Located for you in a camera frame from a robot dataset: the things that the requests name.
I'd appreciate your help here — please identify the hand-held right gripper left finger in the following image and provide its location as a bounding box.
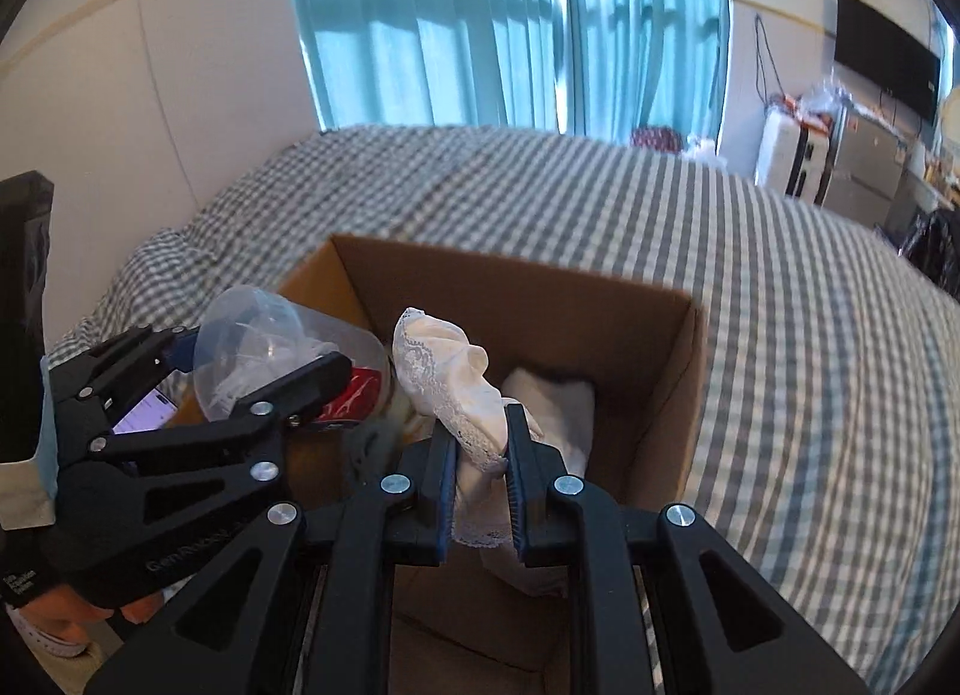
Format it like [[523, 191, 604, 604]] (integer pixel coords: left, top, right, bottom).
[[84, 434, 460, 695]]

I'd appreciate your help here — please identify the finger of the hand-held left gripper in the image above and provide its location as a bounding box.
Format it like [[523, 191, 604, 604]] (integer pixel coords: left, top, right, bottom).
[[43, 324, 200, 405], [88, 352, 355, 478]]

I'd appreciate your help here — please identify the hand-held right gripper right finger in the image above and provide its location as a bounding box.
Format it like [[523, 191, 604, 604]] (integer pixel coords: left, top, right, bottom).
[[504, 402, 897, 695]]

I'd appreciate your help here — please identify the clear plastic container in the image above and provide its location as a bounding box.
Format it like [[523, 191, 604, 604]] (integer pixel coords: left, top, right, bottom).
[[193, 284, 392, 427]]

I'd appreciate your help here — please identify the white lace cloth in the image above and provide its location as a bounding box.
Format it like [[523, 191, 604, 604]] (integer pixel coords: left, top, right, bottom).
[[391, 306, 571, 597]]

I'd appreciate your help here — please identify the cardboard box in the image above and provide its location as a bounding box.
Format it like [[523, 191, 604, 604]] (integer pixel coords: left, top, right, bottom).
[[161, 233, 710, 675]]

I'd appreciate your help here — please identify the smartphone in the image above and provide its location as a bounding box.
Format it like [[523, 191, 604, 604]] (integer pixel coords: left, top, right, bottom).
[[111, 384, 181, 436]]

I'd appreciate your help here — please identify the red can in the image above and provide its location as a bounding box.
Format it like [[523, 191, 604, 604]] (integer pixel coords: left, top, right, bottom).
[[319, 367, 388, 427]]

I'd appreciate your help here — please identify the white folded cloth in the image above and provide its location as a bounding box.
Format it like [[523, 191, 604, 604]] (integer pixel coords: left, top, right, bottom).
[[499, 365, 599, 480]]

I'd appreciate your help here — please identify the white perforated shoe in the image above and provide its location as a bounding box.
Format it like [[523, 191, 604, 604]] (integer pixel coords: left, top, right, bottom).
[[6, 603, 92, 660]]

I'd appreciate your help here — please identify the grey checkered bed sheet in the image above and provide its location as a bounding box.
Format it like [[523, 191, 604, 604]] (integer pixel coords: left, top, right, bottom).
[[45, 123, 960, 682]]

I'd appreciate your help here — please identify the red patterned bag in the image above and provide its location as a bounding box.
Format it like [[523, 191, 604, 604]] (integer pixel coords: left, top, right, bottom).
[[630, 125, 683, 154]]

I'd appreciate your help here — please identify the teal curtain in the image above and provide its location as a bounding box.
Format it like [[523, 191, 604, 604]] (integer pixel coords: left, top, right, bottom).
[[561, 0, 734, 156], [285, 0, 565, 133]]

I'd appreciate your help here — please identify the white appliance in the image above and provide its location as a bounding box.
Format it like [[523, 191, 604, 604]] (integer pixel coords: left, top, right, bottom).
[[753, 106, 833, 205]]

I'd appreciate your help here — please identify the grey cabinet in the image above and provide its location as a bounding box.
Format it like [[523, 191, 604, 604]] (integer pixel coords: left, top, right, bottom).
[[814, 106, 922, 225]]

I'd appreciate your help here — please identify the black plastic bag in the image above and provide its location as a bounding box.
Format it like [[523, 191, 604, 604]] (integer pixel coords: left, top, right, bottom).
[[898, 207, 960, 295]]

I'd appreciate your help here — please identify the black wall television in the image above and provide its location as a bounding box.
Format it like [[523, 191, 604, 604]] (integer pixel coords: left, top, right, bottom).
[[834, 0, 943, 127]]

